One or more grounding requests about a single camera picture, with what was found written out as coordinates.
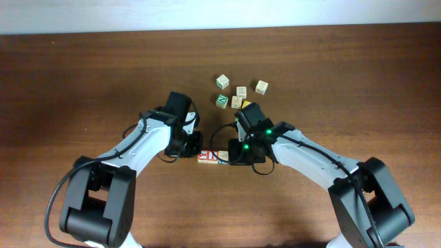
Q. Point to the green N wooden block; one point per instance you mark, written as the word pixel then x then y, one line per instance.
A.
pixel 222 101

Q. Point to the red Y wooden block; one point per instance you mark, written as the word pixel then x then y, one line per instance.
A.
pixel 203 156

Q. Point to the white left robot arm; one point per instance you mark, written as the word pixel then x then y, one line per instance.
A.
pixel 98 209

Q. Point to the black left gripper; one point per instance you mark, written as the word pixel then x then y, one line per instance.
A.
pixel 195 147

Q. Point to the red I wooden block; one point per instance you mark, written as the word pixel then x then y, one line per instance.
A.
pixel 212 157

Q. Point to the green V wooden block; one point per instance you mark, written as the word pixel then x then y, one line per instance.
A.
pixel 222 81

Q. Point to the blue M ice cream block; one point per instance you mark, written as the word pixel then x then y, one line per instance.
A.
pixel 223 157

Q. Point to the blue K wooden block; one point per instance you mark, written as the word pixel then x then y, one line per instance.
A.
pixel 241 91

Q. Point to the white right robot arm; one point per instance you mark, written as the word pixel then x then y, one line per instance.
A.
pixel 370 207

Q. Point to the yellow soccer ball block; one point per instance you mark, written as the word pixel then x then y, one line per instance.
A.
pixel 245 104

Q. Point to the red leaf wooden block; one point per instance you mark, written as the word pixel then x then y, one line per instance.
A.
pixel 261 87

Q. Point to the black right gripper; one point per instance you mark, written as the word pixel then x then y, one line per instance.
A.
pixel 235 153

